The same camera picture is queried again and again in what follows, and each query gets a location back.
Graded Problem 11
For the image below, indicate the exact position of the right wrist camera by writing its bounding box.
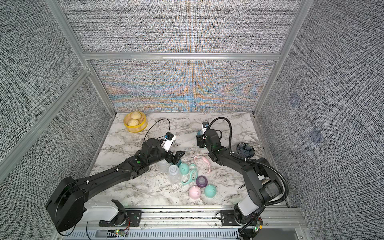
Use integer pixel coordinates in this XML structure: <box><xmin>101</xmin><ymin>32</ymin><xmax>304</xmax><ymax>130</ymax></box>
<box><xmin>202</xmin><ymin>122</ymin><xmax>210</xmax><ymax>139</ymax></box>

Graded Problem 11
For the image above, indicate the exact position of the pink bottle cap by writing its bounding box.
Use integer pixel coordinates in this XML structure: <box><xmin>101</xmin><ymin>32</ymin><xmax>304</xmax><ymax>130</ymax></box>
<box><xmin>188</xmin><ymin>186</ymin><xmax>202</xmax><ymax>200</ymax></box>

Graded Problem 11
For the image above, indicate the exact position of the mint handle ring front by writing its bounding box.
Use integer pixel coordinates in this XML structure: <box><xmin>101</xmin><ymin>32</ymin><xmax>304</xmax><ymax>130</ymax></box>
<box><xmin>180</xmin><ymin>163</ymin><xmax>199</xmax><ymax>186</ymax></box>

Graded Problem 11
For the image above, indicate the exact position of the purple nipple collar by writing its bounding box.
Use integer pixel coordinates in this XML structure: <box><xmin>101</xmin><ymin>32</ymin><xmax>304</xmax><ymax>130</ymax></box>
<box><xmin>196</xmin><ymin>176</ymin><xmax>208</xmax><ymax>188</ymax></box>

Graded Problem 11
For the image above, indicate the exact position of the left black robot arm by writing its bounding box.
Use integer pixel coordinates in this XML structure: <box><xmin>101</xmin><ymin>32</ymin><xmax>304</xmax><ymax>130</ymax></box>
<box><xmin>46</xmin><ymin>138</ymin><xmax>186</xmax><ymax>232</ymax></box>

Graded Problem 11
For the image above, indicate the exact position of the lower beige bun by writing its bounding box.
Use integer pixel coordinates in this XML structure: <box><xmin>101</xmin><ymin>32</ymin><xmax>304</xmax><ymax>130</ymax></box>
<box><xmin>128</xmin><ymin>119</ymin><xmax>140</xmax><ymax>127</ymax></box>

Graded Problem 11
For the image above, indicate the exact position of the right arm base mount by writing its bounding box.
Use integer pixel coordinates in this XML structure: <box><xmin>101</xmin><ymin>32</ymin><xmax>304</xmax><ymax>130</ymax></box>
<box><xmin>219</xmin><ymin>210</ymin><xmax>248</xmax><ymax>227</ymax></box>

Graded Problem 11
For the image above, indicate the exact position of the upper beige bun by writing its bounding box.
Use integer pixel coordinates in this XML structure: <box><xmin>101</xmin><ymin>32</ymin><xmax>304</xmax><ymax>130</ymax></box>
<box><xmin>130</xmin><ymin>111</ymin><xmax>142</xmax><ymax>120</ymax></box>

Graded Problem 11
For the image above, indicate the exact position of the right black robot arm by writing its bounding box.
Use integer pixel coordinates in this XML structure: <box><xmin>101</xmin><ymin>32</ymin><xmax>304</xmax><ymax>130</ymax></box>
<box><xmin>196</xmin><ymin>130</ymin><xmax>289</xmax><ymax>225</ymax></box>

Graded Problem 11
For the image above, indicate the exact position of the mint bottle cap middle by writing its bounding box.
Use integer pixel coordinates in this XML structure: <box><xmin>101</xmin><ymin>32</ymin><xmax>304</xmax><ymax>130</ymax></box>
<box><xmin>179</xmin><ymin>163</ymin><xmax>190</xmax><ymax>176</ymax></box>

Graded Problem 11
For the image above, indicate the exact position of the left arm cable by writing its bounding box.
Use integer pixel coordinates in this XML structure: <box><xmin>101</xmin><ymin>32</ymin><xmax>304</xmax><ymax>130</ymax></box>
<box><xmin>142</xmin><ymin>118</ymin><xmax>171</xmax><ymax>143</ymax></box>

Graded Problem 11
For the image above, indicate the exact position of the aluminium front rail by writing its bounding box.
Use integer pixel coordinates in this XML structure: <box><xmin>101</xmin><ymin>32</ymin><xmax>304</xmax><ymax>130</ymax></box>
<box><xmin>55</xmin><ymin>206</ymin><xmax>307</xmax><ymax>232</ymax></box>

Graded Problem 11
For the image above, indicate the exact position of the beige bun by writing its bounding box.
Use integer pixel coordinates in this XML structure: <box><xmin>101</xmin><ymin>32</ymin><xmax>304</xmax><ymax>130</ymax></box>
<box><xmin>128</xmin><ymin>119</ymin><xmax>140</xmax><ymax>127</ymax></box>
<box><xmin>130</xmin><ymin>111</ymin><xmax>142</xmax><ymax>120</ymax></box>

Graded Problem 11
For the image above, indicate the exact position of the mint bottle cap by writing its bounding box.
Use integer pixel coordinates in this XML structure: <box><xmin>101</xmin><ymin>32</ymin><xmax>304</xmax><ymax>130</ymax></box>
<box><xmin>179</xmin><ymin>163</ymin><xmax>190</xmax><ymax>176</ymax></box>
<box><xmin>204</xmin><ymin>184</ymin><xmax>217</xmax><ymax>199</ymax></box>

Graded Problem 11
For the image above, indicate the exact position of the clear bottle front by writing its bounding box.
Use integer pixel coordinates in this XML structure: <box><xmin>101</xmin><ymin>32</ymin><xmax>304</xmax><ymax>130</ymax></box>
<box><xmin>168</xmin><ymin>165</ymin><xmax>182</xmax><ymax>184</ymax></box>

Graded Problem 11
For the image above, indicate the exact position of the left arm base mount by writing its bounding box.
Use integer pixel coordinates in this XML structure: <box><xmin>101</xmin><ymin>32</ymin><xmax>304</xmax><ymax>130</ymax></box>
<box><xmin>99</xmin><ymin>210</ymin><xmax>142</xmax><ymax>228</ymax></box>

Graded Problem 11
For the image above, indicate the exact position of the yellow steamer basket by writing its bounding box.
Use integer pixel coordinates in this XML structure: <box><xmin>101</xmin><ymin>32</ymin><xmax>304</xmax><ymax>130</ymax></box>
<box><xmin>123</xmin><ymin>111</ymin><xmax>148</xmax><ymax>133</ymax></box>

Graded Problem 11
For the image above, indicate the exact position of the pink bottle handle ring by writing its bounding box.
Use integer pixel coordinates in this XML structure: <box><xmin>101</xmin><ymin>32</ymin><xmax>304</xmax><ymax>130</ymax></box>
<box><xmin>193</xmin><ymin>154</ymin><xmax>212</xmax><ymax>174</ymax></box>

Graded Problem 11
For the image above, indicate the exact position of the clear bottle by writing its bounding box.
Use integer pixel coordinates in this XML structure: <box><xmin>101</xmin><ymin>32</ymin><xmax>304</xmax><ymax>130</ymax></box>
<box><xmin>168</xmin><ymin>165</ymin><xmax>182</xmax><ymax>184</ymax></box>
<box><xmin>158</xmin><ymin>160</ymin><xmax>172</xmax><ymax>173</ymax></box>

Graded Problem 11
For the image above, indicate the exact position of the mint bottle cap front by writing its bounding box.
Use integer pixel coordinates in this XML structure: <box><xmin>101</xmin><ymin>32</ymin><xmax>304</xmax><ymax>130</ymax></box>
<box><xmin>204</xmin><ymin>184</ymin><xmax>217</xmax><ymax>199</ymax></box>

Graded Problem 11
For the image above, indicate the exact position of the dark blue flower dish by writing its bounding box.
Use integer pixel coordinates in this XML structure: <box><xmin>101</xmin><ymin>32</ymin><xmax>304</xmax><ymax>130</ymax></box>
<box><xmin>236</xmin><ymin>142</ymin><xmax>255</xmax><ymax>158</ymax></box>

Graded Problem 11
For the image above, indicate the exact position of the clear bottle left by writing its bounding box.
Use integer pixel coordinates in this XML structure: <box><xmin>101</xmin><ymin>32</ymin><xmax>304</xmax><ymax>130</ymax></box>
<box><xmin>158</xmin><ymin>160</ymin><xmax>172</xmax><ymax>173</ymax></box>

